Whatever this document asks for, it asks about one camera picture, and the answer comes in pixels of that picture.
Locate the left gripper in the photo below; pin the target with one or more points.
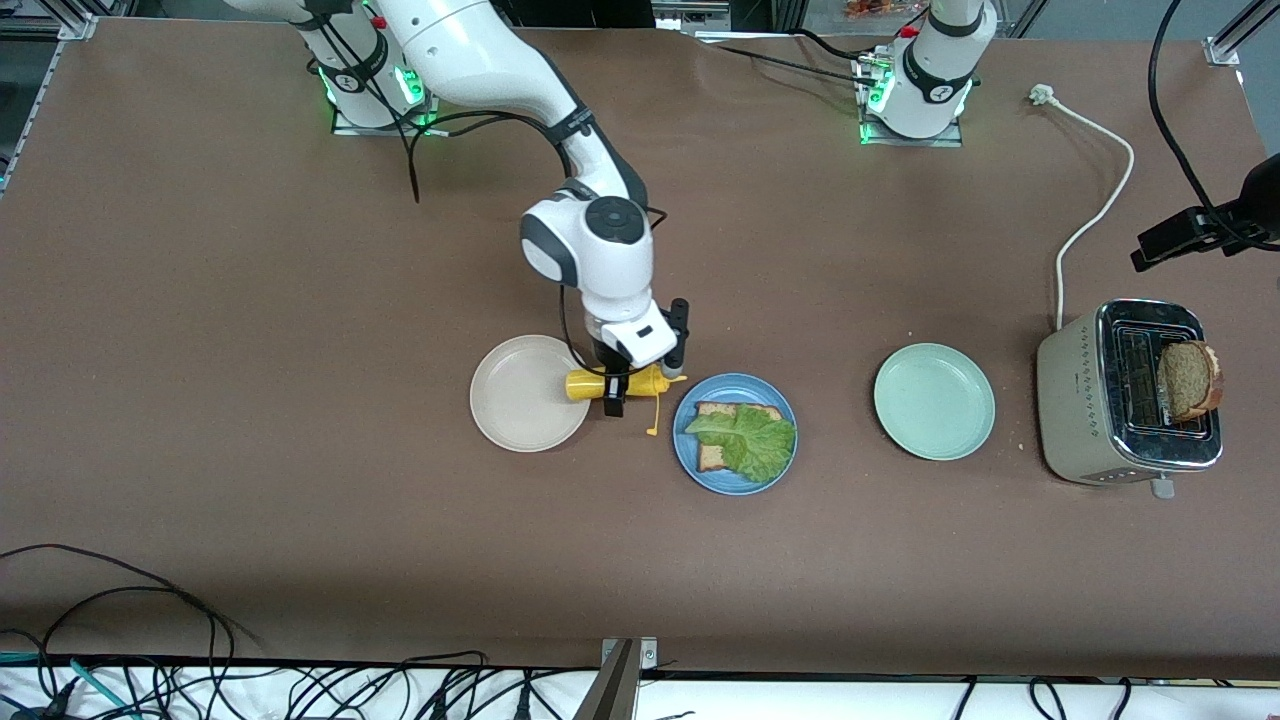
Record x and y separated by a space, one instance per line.
1238 217

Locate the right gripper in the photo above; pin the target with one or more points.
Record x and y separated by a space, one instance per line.
607 356

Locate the yellow squeeze bottle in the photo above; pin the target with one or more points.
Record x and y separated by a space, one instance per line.
645 382

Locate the brown bread slice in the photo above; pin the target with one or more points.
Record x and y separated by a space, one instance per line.
1185 380
712 458

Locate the green lettuce leaf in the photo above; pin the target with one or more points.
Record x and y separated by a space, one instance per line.
755 445

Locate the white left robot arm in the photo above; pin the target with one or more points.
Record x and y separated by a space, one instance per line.
930 80

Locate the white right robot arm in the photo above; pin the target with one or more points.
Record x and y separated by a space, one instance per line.
470 50

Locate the beige round plate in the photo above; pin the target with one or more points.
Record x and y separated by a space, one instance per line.
515 400

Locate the blue round plate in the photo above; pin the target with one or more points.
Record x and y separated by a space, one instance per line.
735 488

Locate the green round plate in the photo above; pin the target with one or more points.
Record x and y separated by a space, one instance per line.
934 400

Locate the beige chrome toaster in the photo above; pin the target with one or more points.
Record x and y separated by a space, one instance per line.
1075 400

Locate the dark aluminium bar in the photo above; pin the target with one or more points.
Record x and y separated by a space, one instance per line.
610 695

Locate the orange packet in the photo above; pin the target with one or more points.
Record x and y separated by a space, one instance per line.
880 8

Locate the aluminium frame profile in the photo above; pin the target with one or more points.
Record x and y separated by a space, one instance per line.
1225 48
78 22

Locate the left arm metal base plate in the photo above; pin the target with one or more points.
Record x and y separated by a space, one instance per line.
950 141

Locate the grey metal bracket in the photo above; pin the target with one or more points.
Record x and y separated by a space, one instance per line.
648 655

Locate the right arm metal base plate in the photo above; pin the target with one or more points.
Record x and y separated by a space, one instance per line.
380 131

